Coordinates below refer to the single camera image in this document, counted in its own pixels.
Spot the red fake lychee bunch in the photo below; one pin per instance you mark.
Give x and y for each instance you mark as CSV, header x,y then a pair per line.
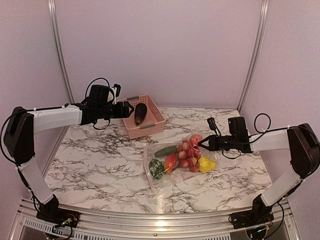
x,y
188,156

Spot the clear zip top bag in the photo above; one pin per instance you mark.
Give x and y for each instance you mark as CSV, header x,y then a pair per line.
x,y
178,174

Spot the green fake avocado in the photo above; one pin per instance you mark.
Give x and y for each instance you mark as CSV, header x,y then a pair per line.
x,y
156,168

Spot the green fake cucumber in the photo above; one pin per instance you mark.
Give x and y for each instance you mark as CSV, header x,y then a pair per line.
x,y
164,152

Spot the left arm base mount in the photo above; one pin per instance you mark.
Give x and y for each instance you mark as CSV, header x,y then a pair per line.
x,y
61,218

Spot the right aluminium frame post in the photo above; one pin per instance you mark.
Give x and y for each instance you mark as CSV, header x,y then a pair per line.
x,y
259,38

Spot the pink plastic basket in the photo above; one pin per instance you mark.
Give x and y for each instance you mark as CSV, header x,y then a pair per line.
x,y
146,119

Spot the left aluminium frame post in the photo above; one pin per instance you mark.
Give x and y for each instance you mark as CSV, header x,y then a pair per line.
x,y
59,50

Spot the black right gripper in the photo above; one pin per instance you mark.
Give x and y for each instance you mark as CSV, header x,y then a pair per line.
x,y
212,144

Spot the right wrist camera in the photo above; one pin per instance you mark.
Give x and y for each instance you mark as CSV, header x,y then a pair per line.
x,y
212,124

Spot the red fake pomegranate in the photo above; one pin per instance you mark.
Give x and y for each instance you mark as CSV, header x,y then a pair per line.
x,y
194,141

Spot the front aluminium rail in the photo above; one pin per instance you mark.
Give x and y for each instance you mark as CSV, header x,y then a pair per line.
x,y
110,225

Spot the yellow fake bell pepper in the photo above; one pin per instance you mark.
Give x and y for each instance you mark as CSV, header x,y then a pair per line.
x,y
205,164

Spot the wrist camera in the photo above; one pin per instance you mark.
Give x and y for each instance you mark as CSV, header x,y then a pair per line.
x,y
114,92
212,124

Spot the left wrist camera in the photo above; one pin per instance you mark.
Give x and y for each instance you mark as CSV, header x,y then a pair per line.
x,y
114,92

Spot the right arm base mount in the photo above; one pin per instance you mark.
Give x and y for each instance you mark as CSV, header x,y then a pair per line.
x,y
248,218

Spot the aluminium frame post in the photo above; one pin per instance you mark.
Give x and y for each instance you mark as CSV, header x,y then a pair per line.
x,y
259,38
59,50

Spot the red orange fake mango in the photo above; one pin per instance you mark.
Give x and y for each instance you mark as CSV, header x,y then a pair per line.
x,y
170,163

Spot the purple fake eggplant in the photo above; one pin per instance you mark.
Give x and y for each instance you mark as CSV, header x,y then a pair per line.
x,y
140,113

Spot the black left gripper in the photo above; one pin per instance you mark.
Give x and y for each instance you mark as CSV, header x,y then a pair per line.
x,y
125,110

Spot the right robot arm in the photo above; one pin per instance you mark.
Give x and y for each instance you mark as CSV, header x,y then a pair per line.
x,y
301,142

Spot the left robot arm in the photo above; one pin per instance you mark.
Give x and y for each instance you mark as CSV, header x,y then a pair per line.
x,y
17,136

